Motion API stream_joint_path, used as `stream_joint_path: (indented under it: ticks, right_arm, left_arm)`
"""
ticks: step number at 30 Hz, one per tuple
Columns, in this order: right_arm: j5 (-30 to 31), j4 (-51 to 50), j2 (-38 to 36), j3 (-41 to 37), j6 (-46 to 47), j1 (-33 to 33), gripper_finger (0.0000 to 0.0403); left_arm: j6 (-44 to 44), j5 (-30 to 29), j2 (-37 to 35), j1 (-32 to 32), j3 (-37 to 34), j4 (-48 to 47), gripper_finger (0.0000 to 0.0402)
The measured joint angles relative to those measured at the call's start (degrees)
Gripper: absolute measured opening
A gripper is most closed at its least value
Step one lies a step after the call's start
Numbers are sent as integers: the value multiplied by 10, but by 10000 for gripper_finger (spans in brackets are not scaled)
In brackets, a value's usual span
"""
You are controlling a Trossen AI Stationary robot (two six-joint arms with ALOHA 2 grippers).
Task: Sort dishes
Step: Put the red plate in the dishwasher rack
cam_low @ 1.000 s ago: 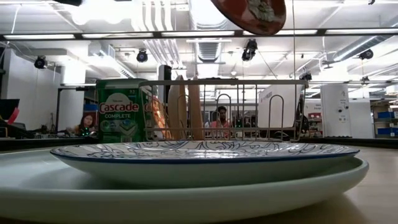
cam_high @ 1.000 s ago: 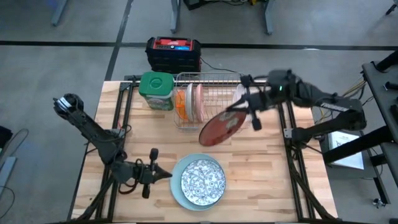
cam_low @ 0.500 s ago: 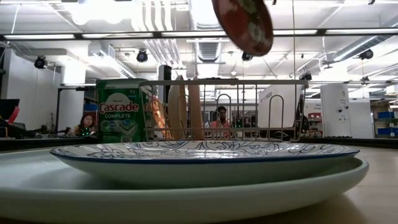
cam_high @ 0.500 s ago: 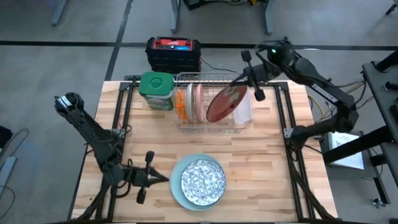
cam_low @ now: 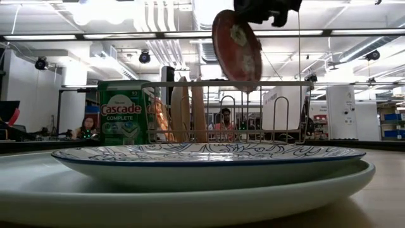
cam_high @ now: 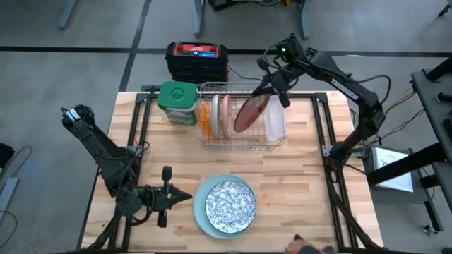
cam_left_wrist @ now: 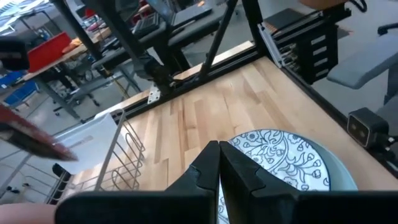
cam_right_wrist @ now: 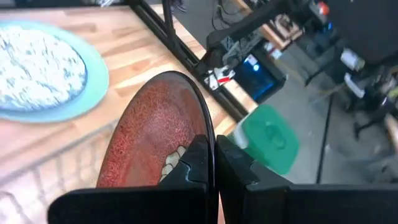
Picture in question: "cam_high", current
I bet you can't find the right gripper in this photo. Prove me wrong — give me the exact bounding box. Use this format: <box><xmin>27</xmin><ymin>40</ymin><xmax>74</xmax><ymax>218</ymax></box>
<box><xmin>251</xmin><ymin>57</ymin><xmax>302</xmax><ymax>109</ymax></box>

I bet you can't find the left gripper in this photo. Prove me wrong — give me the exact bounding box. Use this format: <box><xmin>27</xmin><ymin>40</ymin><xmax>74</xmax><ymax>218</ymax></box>
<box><xmin>141</xmin><ymin>166</ymin><xmax>194</xmax><ymax>229</ymax></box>

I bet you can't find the large light blue plate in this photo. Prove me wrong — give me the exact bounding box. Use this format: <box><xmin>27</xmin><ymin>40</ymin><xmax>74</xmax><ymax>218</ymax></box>
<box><xmin>192</xmin><ymin>173</ymin><xmax>258</xmax><ymax>241</ymax></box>

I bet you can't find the dark red black-rimmed plate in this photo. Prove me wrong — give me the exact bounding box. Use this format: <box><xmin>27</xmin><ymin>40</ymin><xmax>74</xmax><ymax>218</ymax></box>
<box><xmin>233</xmin><ymin>92</ymin><xmax>273</xmax><ymax>133</ymax></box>

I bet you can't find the pink plate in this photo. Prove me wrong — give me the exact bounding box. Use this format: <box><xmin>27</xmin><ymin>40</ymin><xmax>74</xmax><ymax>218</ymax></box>
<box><xmin>221</xmin><ymin>95</ymin><xmax>234</xmax><ymax>140</ymax></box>

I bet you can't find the blue floral patterned plate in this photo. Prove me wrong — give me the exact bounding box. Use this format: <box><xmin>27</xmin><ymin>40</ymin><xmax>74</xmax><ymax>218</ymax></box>
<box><xmin>205</xmin><ymin>180</ymin><xmax>258</xmax><ymax>235</ymax></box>

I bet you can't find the white plate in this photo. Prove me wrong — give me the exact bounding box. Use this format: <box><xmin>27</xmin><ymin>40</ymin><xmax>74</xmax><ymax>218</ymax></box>
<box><xmin>210</xmin><ymin>94</ymin><xmax>222</xmax><ymax>140</ymax></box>

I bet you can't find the orange plate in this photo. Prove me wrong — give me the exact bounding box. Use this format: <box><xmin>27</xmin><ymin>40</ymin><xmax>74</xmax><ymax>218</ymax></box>
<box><xmin>199</xmin><ymin>102</ymin><xmax>215</xmax><ymax>138</ymax></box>

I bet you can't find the clear plastic cutlery holder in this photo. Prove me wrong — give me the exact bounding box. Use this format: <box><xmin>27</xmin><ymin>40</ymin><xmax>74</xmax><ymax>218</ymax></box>
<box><xmin>264</xmin><ymin>97</ymin><xmax>287</xmax><ymax>143</ymax></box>

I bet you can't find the black and red toolbox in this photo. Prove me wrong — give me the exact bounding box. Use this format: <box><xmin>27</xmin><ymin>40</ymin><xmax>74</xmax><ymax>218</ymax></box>
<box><xmin>165</xmin><ymin>41</ymin><xmax>230</xmax><ymax>84</ymax></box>

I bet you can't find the grey desk leg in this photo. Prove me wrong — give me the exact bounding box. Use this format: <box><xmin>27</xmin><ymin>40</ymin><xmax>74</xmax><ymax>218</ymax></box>
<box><xmin>57</xmin><ymin>0</ymin><xmax>77</xmax><ymax>31</ymax></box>
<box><xmin>193</xmin><ymin>0</ymin><xmax>207</xmax><ymax>39</ymax></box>
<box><xmin>300</xmin><ymin>0</ymin><xmax>313</xmax><ymax>41</ymax></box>

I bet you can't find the green Cascade detergent tub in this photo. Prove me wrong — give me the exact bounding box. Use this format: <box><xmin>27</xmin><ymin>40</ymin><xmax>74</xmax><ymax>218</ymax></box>
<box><xmin>157</xmin><ymin>80</ymin><xmax>199</xmax><ymax>126</ymax></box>

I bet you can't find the person's hand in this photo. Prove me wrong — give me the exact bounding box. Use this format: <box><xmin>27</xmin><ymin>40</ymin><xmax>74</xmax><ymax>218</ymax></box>
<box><xmin>284</xmin><ymin>234</ymin><xmax>321</xmax><ymax>254</ymax></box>

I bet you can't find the white paper sheet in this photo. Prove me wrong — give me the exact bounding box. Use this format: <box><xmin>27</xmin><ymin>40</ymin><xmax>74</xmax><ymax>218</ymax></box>
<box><xmin>369</xmin><ymin>147</ymin><xmax>415</xmax><ymax>193</ymax></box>

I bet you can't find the grey scrunchie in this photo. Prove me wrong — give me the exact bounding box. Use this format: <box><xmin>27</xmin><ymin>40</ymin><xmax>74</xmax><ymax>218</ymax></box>
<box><xmin>303</xmin><ymin>245</ymin><xmax>336</xmax><ymax>254</ymax></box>

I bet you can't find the black side table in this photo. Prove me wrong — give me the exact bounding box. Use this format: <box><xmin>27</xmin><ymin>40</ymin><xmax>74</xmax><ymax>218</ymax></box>
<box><xmin>367</xmin><ymin>56</ymin><xmax>452</xmax><ymax>234</ymax></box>

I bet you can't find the caster wheel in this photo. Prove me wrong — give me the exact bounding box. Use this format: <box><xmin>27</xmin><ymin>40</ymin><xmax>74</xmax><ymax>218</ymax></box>
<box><xmin>422</xmin><ymin>224</ymin><xmax>441</xmax><ymax>237</ymax></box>

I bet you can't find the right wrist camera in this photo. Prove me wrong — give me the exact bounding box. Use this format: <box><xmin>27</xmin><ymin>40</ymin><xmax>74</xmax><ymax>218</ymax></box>
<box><xmin>275</xmin><ymin>33</ymin><xmax>304</xmax><ymax>61</ymax></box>

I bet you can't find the white wire dish rack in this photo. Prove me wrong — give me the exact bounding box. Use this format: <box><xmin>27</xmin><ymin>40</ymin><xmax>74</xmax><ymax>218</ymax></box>
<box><xmin>197</xmin><ymin>81</ymin><xmax>287</xmax><ymax>152</ymax></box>

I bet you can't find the black aluminium table frame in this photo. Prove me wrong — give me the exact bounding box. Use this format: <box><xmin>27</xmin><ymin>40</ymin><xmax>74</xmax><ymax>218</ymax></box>
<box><xmin>76</xmin><ymin>84</ymin><xmax>383</xmax><ymax>253</ymax></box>

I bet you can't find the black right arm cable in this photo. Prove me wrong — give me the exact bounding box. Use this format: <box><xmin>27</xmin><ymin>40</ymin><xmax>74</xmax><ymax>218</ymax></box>
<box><xmin>352</xmin><ymin>74</ymin><xmax>392</xmax><ymax>105</ymax></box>

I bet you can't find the yellow cable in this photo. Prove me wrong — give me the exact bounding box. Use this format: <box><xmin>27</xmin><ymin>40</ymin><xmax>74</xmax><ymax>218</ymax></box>
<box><xmin>349</xmin><ymin>90</ymin><xmax>417</xmax><ymax>143</ymax></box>

